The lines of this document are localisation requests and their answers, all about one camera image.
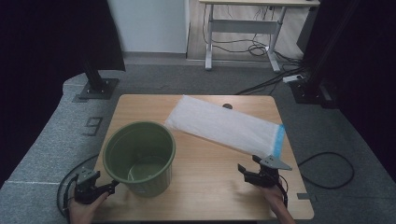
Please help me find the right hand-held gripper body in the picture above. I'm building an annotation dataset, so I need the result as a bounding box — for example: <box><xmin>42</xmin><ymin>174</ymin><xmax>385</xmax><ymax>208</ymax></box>
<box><xmin>245</xmin><ymin>154</ymin><xmax>293</xmax><ymax>189</ymax></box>

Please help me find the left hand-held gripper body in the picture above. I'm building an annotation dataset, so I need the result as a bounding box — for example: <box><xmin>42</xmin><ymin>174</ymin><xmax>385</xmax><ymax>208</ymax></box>
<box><xmin>73</xmin><ymin>168</ymin><xmax>108</xmax><ymax>205</ymax></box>

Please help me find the white trash bag blue edge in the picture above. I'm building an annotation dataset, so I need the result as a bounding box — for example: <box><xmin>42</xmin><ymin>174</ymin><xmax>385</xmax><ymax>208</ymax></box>
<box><xmin>163</xmin><ymin>94</ymin><xmax>287</xmax><ymax>160</ymax></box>

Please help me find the green plastic trash bin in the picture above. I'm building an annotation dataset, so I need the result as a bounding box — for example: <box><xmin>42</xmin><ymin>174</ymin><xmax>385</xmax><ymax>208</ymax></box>
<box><xmin>102</xmin><ymin>120</ymin><xmax>177</xmax><ymax>199</ymax></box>

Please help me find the person's right hand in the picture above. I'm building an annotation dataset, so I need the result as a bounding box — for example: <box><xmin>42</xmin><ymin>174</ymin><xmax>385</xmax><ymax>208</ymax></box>
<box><xmin>259</xmin><ymin>183</ymin><xmax>288</xmax><ymax>216</ymax></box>

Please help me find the person's left hand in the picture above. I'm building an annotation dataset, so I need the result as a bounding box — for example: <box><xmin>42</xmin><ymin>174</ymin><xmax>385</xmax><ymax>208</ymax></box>
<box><xmin>68</xmin><ymin>191</ymin><xmax>110</xmax><ymax>224</ymax></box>

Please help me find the white power strip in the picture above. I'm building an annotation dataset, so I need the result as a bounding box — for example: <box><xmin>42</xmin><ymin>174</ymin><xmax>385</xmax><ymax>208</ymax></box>
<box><xmin>282</xmin><ymin>74</ymin><xmax>304</xmax><ymax>84</ymax></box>

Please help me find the black metal stand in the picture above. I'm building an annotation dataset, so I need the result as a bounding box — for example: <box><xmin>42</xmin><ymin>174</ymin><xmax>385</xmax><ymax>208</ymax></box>
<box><xmin>289</xmin><ymin>0</ymin><xmax>359</xmax><ymax>108</ymax></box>
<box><xmin>78</xmin><ymin>57</ymin><xmax>120</xmax><ymax>101</ymax></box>

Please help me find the white-legged wooden desk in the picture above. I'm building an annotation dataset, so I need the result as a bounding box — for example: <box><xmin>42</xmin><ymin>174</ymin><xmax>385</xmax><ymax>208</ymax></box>
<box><xmin>198</xmin><ymin>0</ymin><xmax>321</xmax><ymax>74</ymax></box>

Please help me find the dark curtain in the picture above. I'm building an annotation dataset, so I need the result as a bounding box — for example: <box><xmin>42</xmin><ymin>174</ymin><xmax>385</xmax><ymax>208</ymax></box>
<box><xmin>0</xmin><ymin>0</ymin><xmax>126</xmax><ymax>188</ymax></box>
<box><xmin>303</xmin><ymin>0</ymin><xmax>396</xmax><ymax>175</ymax></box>

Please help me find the left hand-held gripper black cable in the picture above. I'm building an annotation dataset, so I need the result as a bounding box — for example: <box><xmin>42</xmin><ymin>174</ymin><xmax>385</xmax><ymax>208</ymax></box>
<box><xmin>63</xmin><ymin>175</ymin><xmax>79</xmax><ymax>217</ymax></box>

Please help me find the hand-held gripper black cable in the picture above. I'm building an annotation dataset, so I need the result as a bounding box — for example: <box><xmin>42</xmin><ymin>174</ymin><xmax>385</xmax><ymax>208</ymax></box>
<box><xmin>277</xmin><ymin>175</ymin><xmax>290</xmax><ymax>209</ymax></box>
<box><xmin>63</xmin><ymin>175</ymin><xmax>79</xmax><ymax>217</ymax></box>

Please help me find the black cable loop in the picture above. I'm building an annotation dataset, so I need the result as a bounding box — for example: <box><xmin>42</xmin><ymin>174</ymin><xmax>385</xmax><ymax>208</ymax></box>
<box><xmin>56</xmin><ymin>153</ymin><xmax>101</xmax><ymax>218</ymax></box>
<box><xmin>296</xmin><ymin>151</ymin><xmax>356</xmax><ymax>190</ymax></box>

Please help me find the right hand-held gripper black cable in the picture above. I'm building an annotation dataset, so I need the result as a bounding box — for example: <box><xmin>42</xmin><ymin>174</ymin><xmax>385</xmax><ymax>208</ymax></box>
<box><xmin>277</xmin><ymin>175</ymin><xmax>290</xmax><ymax>209</ymax></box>

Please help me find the tangle of black cables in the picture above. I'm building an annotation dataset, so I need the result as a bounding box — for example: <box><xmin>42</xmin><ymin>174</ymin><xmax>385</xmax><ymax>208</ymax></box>
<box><xmin>202</xmin><ymin>4</ymin><xmax>311</xmax><ymax>96</ymax></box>

